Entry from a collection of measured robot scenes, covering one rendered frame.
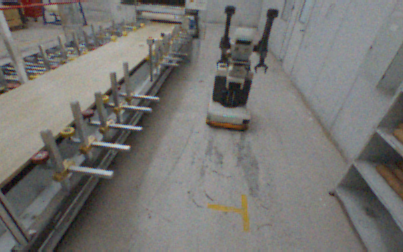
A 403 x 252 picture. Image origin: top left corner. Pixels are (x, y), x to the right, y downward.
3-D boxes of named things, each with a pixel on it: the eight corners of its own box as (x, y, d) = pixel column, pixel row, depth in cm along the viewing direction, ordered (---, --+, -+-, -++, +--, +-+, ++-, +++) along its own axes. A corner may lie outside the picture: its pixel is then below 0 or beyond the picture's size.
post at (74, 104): (93, 160, 151) (78, 99, 124) (91, 163, 148) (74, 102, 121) (88, 159, 151) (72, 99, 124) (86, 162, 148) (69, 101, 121)
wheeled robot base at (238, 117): (208, 105, 371) (209, 92, 357) (244, 109, 367) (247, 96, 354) (205, 126, 315) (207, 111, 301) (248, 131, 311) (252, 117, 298)
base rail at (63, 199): (188, 38, 527) (189, 34, 521) (31, 261, 101) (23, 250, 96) (185, 38, 527) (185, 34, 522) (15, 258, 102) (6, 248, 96)
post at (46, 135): (73, 191, 131) (50, 128, 105) (70, 196, 129) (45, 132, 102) (68, 190, 132) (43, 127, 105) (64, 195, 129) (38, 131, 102)
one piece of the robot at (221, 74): (211, 100, 357) (218, 49, 311) (244, 104, 354) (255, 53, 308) (210, 110, 329) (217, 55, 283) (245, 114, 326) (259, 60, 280)
